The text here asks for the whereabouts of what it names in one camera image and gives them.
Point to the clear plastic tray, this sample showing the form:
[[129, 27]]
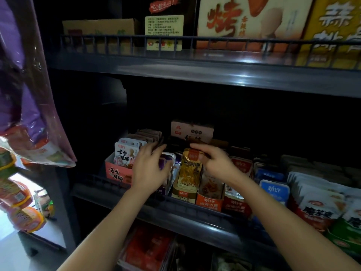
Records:
[[121, 262]]

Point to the black low display rack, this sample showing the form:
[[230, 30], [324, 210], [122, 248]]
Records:
[[39, 240]]

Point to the yellow label dark carton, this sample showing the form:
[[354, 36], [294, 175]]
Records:
[[163, 25]]

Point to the pile of red snack packets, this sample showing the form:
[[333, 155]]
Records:
[[149, 248]]

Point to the grey metal store shelf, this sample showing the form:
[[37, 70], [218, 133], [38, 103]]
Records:
[[197, 70]]

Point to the row of snack display cartons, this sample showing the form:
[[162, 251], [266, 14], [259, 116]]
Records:
[[282, 200]]

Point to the person's right forearm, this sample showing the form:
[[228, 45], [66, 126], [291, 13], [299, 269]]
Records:
[[299, 223]]

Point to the purple clear hanging snack bag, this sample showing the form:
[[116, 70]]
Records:
[[22, 98]]

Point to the person's left forearm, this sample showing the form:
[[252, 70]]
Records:
[[99, 231]]

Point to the pink white display carton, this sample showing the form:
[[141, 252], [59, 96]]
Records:
[[115, 172]]

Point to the small white bottle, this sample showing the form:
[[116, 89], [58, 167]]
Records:
[[42, 200]]

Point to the small green yellow bottle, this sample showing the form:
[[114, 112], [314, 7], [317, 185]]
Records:
[[51, 209]]

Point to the person's right hand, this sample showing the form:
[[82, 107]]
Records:
[[219, 163]]

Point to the orange yellow printed carton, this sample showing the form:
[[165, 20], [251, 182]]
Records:
[[333, 28]]

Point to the person's left hand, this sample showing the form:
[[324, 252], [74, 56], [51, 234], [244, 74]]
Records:
[[148, 172]]

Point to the plain brown carton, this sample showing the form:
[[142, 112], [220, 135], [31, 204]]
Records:
[[99, 28]]

